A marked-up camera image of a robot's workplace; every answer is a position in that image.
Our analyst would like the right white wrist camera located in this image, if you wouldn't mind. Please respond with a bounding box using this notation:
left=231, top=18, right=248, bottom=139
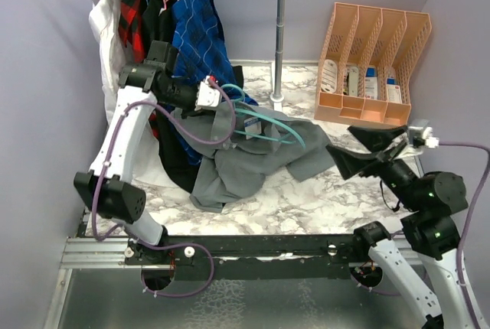
left=406, top=119, right=439, bottom=156

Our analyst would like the teal plastic hanger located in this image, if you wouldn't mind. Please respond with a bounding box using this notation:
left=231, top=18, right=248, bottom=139
left=220, top=83, right=307, bottom=151

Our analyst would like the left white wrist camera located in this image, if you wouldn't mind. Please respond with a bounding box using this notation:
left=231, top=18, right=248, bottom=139
left=195, top=76, right=222, bottom=110

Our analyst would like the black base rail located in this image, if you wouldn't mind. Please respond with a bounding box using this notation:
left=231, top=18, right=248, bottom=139
left=125, top=234, right=376, bottom=282

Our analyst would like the white shirt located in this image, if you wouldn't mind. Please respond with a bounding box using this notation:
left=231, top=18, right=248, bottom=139
left=89, top=0, right=176, bottom=187

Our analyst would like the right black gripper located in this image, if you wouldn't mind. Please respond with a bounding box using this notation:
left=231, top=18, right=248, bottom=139
left=326, top=122, right=423, bottom=210

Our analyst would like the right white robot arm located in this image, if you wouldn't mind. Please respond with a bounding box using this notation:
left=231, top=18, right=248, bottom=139
left=326, top=121, right=489, bottom=328

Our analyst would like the grey shirt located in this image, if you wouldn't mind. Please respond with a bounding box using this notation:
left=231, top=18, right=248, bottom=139
left=172, top=103, right=335, bottom=213

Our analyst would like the grey boxed item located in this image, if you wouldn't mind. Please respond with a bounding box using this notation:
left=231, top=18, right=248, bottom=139
left=343, top=64, right=359, bottom=97

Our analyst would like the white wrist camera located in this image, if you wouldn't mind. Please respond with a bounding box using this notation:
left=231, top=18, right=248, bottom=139
left=195, top=76, right=222, bottom=110
left=406, top=119, right=439, bottom=156

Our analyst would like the blue white box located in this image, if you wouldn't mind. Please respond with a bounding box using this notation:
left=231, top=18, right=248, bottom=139
left=364, top=66, right=378, bottom=99

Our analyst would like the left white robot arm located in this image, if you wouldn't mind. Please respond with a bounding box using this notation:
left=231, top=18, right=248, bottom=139
left=73, top=41, right=198, bottom=264

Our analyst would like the peach plastic file organizer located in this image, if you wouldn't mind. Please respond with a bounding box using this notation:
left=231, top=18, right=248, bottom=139
left=314, top=2, right=432, bottom=128

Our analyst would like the blue plaid shirt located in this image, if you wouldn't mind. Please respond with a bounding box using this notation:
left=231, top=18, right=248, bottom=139
left=170, top=0, right=260, bottom=168

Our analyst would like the red black plaid shirt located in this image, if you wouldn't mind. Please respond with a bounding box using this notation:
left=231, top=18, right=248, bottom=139
left=117, top=0, right=162, bottom=139

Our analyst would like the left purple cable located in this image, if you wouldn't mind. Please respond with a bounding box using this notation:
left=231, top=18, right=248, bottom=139
left=90, top=80, right=238, bottom=300

